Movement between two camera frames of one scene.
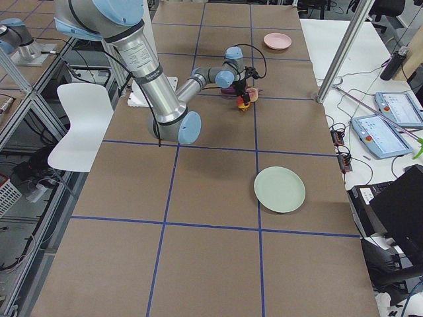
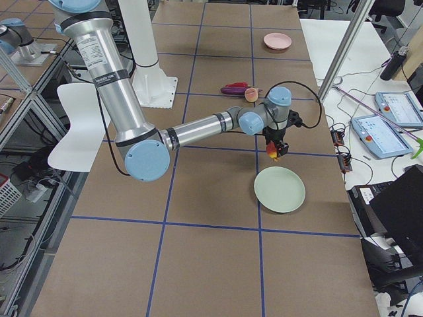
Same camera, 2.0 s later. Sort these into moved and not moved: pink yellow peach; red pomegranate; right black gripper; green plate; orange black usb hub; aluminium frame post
Moved: red pomegranate; right black gripper
Not moved: pink yellow peach; aluminium frame post; green plate; orange black usb hub
